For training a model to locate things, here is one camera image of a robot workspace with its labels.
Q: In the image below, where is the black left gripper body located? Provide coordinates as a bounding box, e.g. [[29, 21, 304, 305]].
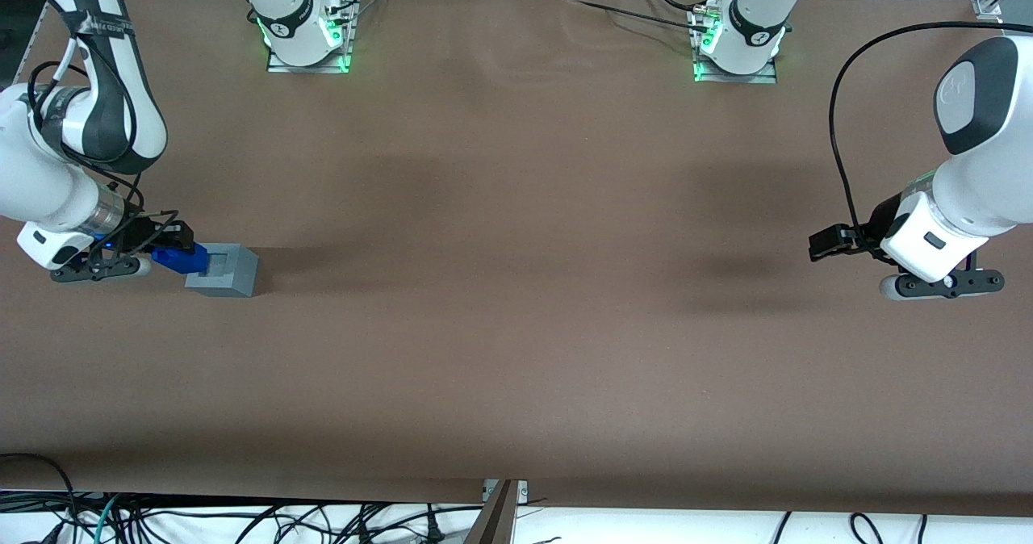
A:
[[864, 194, 905, 256]]

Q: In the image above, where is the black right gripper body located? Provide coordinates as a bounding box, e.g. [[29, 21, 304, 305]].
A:
[[101, 213, 175, 257]]

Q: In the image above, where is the small blue plastic part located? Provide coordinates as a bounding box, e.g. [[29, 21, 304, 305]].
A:
[[152, 242, 210, 276]]

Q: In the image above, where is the gray cube base with socket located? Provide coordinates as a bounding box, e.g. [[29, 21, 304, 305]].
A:
[[185, 243, 260, 299]]

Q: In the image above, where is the brown table cover sheet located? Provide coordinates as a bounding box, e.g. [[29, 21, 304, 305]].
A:
[[0, 0, 1033, 517]]

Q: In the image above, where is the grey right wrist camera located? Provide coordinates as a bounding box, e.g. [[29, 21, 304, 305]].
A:
[[50, 255, 153, 285]]

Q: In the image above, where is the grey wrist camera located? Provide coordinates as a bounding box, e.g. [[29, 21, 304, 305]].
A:
[[879, 268, 1006, 302], [50, 255, 153, 285]]

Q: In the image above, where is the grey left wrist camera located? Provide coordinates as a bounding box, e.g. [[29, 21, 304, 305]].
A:
[[879, 268, 1006, 302]]

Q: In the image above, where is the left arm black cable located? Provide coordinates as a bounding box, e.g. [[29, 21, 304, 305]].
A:
[[829, 21, 1010, 246]]

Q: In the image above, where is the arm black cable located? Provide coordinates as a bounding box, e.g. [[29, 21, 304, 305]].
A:
[[27, 31, 182, 246], [829, 21, 1010, 246]]

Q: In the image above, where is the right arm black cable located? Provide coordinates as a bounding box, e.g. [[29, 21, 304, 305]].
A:
[[27, 31, 182, 246]]

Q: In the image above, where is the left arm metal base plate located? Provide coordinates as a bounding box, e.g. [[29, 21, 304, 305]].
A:
[[692, 5, 780, 85]]

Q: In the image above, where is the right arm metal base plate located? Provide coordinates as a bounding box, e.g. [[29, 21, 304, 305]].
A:
[[266, 0, 356, 75]]

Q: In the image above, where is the aluminium table edge rail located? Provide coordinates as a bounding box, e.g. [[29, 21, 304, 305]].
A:
[[15, 3, 49, 85]]

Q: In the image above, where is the teal cable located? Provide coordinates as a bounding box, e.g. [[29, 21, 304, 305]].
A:
[[90, 494, 123, 544]]

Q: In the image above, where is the silver bracket plate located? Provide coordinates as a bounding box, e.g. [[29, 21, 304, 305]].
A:
[[482, 479, 530, 506]]

